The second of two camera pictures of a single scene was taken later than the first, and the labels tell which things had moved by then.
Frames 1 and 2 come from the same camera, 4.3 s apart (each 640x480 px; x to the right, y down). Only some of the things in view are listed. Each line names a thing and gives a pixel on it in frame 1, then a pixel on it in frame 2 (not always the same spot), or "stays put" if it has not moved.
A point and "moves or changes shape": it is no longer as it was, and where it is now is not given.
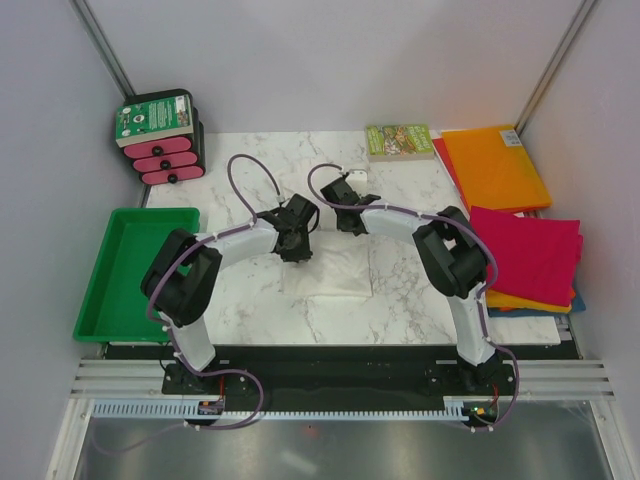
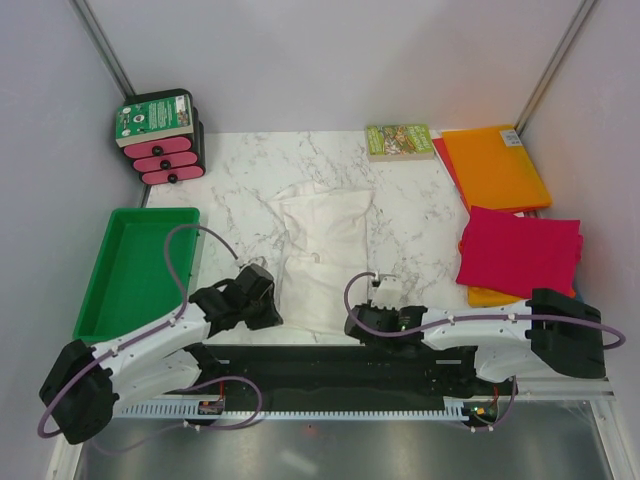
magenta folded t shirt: (536, 257) stays put
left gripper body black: (300, 249) to (260, 314)
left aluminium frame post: (102, 48) stays put
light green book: (396, 142) stays put
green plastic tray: (114, 308) stays put
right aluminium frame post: (584, 9) stays put
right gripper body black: (340, 224) to (377, 310)
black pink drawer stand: (173, 159) stays put
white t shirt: (339, 266) moves or changes shape
